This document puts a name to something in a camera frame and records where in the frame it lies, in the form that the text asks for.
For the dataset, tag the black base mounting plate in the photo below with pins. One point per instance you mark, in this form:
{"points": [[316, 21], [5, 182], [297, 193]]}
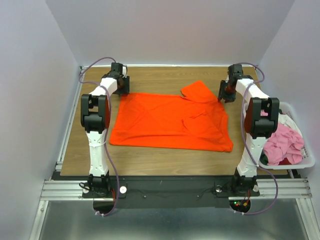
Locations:
{"points": [[170, 192]]}

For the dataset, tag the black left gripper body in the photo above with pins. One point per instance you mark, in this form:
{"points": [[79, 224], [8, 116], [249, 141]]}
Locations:
{"points": [[124, 88]]}

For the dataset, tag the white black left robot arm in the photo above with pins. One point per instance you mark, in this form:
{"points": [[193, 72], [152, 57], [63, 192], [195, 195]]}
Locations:
{"points": [[95, 116]]}

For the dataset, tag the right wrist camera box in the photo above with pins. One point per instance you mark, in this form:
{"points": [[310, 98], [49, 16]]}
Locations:
{"points": [[235, 69]]}

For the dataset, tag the white garment in basket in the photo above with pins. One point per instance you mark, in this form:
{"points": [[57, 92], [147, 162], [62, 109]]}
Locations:
{"points": [[285, 120]]}

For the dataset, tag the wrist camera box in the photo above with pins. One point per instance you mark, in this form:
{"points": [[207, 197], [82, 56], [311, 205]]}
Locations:
{"points": [[119, 68], [235, 69]]}

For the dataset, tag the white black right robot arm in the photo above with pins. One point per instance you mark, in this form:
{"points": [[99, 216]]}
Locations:
{"points": [[259, 120]]}

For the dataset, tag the aluminium frame rail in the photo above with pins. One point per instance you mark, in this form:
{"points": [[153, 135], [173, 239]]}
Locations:
{"points": [[290, 188]]}

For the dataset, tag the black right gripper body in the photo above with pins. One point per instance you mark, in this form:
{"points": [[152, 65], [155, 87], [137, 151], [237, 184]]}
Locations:
{"points": [[225, 92]]}

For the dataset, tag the pink t shirt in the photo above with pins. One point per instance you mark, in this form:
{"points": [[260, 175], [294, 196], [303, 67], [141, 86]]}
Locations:
{"points": [[284, 147]]}

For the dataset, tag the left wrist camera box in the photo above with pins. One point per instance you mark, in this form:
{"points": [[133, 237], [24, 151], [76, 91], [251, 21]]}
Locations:
{"points": [[119, 68]]}

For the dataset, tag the white perforated laundry basket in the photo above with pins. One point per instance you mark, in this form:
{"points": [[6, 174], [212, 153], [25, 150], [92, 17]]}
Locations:
{"points": [[307, 161]]}

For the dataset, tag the orange t shirt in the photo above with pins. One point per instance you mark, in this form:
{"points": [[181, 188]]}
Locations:
{"points": [[193, 120]]}

